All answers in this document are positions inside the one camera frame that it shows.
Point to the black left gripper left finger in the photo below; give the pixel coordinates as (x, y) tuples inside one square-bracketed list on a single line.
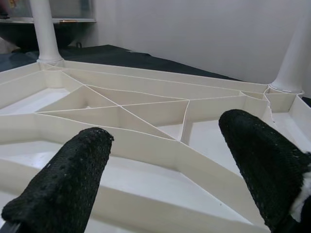
[(60, 189)]

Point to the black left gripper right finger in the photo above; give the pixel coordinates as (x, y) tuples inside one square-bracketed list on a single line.
[(272, 174)]

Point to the white plastic table top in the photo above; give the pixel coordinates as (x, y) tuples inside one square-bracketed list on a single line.
[(145, 97)]

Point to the white plastic table leg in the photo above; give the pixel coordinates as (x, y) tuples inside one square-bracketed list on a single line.
[(291, 60), (46, 31)]

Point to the black tablecloth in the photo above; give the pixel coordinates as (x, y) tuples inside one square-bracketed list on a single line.
[(121, 55)]

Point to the black wok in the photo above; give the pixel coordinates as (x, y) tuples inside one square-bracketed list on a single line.
[(70, 34)]

